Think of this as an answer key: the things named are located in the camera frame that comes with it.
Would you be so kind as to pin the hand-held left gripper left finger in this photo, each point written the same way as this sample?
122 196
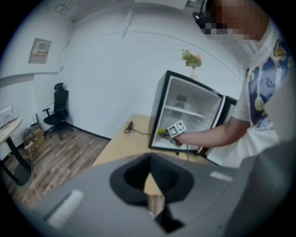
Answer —
97 196

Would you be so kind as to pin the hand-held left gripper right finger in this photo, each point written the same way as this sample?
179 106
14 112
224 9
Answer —
203 196

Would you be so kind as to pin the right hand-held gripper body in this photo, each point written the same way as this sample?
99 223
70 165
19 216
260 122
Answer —
176 129

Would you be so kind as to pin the black mini fridge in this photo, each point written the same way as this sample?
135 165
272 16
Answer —
192 92

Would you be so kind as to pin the person's right forearm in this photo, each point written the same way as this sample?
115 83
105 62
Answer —
212 136

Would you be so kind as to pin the wooden table with white legs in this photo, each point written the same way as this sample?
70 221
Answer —
129 148

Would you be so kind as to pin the person's white printed t-shirt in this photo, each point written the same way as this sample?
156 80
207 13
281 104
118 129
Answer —
261 143

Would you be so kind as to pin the cardboard box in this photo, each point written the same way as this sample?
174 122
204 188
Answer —
34 139

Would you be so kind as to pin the white power strip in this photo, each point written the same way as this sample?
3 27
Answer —
28 144

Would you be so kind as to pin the black headrest office chair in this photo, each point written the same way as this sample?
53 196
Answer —
59 108

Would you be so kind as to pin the light desk with black legs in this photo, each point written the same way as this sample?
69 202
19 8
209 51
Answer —
9 127

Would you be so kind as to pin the white box with print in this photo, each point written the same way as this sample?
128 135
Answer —
7 114

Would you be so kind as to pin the person's head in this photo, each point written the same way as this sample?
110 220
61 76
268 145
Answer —
240 18

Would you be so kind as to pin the black head-mounted camera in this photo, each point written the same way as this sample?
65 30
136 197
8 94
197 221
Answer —
200 15

